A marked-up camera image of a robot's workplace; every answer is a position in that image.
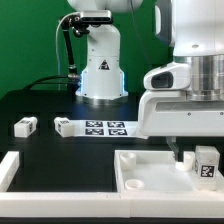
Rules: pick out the camera on black mount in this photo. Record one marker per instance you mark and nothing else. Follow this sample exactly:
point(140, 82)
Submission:
point(80, 21)

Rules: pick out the white square tabletop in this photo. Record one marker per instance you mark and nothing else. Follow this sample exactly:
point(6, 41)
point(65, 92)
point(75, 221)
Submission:
point(158, 171)

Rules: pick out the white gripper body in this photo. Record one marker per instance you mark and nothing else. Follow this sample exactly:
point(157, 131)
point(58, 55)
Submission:
point(181, 100)

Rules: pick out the white U-shaped fence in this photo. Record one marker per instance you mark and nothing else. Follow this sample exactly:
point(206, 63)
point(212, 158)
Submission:
point(197, 204)

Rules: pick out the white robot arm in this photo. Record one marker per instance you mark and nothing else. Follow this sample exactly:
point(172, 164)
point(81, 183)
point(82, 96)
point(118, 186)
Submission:
point(195, 28)

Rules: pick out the white fiducial tag sheet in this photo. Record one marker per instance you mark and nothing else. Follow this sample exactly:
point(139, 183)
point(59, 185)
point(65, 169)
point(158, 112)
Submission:
point(110, 129)

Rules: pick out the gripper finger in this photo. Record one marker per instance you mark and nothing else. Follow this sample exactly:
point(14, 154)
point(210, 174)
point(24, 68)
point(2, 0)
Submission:
point(171, 142)

